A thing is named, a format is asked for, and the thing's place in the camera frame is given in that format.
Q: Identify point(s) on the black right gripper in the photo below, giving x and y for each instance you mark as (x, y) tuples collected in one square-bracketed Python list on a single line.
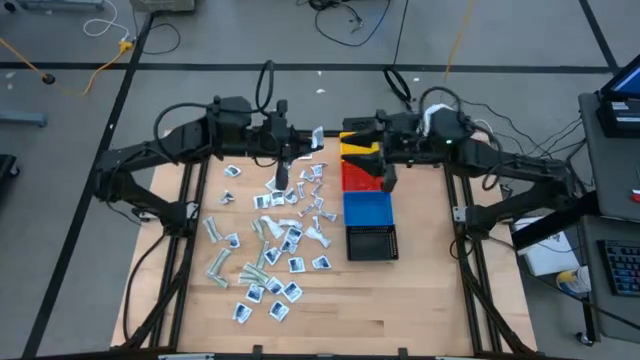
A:
[(402, 145)]

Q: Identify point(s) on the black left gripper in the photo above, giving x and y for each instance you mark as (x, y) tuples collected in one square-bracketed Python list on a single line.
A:
[(272, 137)]

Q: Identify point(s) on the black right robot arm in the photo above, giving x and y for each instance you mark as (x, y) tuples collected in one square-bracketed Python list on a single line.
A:
[(525, 165)]

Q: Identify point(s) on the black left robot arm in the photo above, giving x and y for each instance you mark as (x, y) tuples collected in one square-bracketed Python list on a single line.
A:
[(150, 150)]

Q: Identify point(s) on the yellow plastic bin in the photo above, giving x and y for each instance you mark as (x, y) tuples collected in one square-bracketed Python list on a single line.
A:
[(350, 149)]

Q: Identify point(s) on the black flat box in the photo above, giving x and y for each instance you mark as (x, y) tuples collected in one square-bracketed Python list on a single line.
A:
[(357, 123)]

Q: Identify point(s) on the red plastic bin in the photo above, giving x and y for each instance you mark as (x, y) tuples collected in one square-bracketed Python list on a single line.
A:
[(356, 182)]

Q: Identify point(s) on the blue plastic bin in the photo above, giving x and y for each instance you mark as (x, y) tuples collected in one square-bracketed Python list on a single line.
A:
[(367, 207)]

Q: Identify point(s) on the white disinfecting wipes canister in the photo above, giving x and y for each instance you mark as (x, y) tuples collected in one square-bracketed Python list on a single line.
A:
[(436, 108)]

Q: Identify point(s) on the white bandage wrapper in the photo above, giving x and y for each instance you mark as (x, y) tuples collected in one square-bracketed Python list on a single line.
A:
[(290, 223), (318, 236), (271, 226)]

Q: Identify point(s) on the black perforated basket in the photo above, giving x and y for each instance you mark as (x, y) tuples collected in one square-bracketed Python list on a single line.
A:
[(372, 243)]

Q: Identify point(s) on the green striped bandage wrapper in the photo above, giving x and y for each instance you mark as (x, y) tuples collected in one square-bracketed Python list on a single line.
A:
[(212, 229), (258, 271), (262, 252), (257, 228), (218, 262), (248, 279)]

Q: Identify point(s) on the grey equipment box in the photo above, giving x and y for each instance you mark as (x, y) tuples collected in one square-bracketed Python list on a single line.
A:
[(162, 4)]

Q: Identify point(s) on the black metal beam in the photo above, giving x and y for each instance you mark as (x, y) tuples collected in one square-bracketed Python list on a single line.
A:
[(555, 225)]

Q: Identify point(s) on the white cardboard box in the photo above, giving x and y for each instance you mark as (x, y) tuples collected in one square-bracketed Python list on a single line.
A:
[(550, 257)]

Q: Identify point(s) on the grey cart top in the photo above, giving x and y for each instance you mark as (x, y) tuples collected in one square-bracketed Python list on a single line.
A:
[(607, 175)]

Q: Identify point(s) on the yellow white bottle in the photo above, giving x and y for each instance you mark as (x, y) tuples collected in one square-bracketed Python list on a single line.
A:
[(575, 281)]

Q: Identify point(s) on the black laptop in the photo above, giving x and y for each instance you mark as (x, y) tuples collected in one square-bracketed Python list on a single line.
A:
[(622, 82)]

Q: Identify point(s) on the black round floor plug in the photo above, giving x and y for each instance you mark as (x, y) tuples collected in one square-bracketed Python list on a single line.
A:
[(48, 78)]

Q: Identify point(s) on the black keyboard coloured keys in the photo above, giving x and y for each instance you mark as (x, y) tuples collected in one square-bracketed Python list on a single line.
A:
[(622, 267)]

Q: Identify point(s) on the blue grey metal bar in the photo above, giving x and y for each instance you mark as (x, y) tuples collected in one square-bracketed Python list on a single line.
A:
[(22, 118)]

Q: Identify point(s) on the black caster wheel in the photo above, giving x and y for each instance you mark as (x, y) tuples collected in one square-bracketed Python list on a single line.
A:
[(584, 338)]

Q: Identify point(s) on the grey keyboard desk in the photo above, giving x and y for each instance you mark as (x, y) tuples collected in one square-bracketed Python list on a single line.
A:
[(610, 320)]

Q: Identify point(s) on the black chair base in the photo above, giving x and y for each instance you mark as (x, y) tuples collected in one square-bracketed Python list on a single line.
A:
[(6, 167)]

